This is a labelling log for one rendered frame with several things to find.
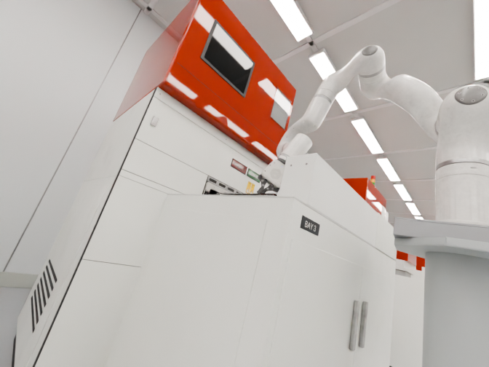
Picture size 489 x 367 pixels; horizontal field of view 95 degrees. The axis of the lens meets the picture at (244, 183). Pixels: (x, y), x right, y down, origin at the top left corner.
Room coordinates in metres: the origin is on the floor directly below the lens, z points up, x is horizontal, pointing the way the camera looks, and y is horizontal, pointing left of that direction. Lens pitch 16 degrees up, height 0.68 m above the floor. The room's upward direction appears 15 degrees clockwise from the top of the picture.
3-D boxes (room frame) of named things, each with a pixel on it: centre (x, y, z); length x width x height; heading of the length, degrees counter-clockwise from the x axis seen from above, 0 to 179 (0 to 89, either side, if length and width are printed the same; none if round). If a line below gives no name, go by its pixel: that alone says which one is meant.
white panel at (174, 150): (1.09, 0.15, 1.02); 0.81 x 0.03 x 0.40; 132
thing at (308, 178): (0.74, -0.33, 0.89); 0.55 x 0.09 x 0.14; 132
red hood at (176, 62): (1.32, 0.36, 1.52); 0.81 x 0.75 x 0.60; 132
